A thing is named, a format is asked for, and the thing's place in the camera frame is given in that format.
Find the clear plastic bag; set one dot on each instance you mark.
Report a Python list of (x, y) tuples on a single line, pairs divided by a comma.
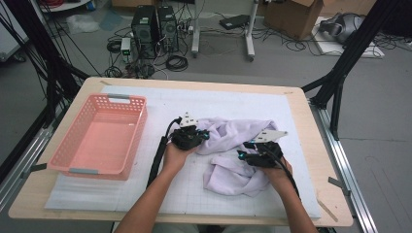
[(81, 24)]

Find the small white box green light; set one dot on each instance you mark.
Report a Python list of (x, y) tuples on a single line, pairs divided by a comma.
[(125, 45)]

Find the grey rounded device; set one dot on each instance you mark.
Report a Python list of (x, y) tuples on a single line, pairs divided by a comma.
[(350, 26)]

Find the teal plastic sheet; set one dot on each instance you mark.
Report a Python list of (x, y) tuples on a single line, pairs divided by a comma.
[(111, 21)]

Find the person's left hand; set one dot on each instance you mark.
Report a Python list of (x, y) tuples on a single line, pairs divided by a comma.
[(176, 160)]

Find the aluminium rail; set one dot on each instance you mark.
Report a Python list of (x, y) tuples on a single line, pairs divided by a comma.
[(35, 145), (361, 210)]

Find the closed cardboard box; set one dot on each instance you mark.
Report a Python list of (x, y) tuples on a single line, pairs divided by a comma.
[(350, 6), (129, 3)]

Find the black frame post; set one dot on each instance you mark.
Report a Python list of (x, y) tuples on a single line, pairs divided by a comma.
[(354, 48), (42, 42)]

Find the round white table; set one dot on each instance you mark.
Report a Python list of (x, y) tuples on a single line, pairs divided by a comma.
[(64, 8)]

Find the lilac printed towel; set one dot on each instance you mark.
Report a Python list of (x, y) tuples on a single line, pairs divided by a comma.
[(233, 132)]

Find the white stand frame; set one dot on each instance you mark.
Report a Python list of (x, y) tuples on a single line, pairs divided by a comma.
[(249, 35)]

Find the white cabinet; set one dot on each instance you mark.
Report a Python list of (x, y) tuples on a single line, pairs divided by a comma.
[(9, 42)]

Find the open cardboard box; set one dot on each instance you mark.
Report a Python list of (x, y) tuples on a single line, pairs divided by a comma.
[(291, 19)]

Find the black flat box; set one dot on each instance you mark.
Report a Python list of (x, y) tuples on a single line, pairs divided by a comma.
[(234, 22)]

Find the white grid mat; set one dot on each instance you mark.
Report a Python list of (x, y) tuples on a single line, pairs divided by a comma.
[(194, 103)]

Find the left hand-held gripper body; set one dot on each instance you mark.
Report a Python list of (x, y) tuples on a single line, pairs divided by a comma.
[(186, 137)]

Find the grey metal bracket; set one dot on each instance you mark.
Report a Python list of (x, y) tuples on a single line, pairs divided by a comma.
[(338, 183), (39, 167)]

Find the person's right hand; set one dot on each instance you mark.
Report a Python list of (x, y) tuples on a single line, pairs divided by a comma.
[(277, 176)]

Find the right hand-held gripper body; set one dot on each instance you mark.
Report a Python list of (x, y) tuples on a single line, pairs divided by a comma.
[(265, 155)]

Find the black computer tower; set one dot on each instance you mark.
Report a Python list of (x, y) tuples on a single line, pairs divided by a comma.
[(168, 29), (144, 32)]

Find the pink plastic basket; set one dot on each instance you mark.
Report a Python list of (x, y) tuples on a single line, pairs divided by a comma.
[(97, 145)]

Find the white foam board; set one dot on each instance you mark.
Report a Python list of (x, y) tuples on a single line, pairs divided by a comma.
[(327, 47)]

